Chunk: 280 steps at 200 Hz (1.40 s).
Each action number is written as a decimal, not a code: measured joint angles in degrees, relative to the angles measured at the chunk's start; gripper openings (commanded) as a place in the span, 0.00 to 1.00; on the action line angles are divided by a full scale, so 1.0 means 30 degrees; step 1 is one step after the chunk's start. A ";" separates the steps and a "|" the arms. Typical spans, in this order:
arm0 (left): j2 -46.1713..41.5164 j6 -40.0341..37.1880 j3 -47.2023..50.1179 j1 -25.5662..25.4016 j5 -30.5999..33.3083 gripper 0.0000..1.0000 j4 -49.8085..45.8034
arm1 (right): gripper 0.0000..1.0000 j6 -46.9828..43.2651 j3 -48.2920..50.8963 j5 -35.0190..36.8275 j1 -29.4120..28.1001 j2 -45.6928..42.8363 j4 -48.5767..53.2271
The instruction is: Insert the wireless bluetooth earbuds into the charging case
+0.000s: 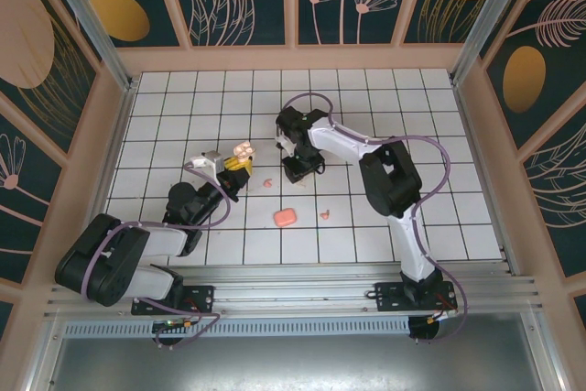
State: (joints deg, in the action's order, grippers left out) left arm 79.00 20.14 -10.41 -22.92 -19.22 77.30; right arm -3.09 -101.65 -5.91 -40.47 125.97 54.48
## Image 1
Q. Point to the cream earbud charging case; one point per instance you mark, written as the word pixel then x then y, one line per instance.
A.
pixel 244 149

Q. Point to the pink earbud charging case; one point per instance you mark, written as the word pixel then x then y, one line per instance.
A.
pixel 285 217

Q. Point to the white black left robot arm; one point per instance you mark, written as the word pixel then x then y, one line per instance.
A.
pixel 105 258

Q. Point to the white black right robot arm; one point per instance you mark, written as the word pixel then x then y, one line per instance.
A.
pixel 389 180

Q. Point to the grey metal sheet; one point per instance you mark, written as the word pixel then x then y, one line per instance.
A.
pixel 293 363

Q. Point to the aluminium side rail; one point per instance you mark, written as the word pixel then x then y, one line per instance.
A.
pixel 480 166
pixel 101 180

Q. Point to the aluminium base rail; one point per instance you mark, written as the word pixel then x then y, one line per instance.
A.
pixel 293 285

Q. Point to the aluminium upright post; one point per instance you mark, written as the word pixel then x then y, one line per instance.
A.
pixel 87 20
pixel 490 15

